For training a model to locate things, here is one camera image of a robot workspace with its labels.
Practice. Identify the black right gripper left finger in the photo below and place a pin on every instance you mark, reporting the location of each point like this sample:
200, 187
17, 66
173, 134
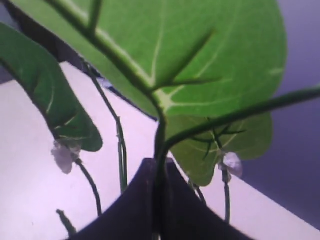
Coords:
130, 217

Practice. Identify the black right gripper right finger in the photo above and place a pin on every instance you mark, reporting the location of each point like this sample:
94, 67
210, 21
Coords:
185, 217

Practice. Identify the artificial red anthurium plant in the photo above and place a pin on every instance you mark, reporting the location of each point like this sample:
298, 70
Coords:
206, 69

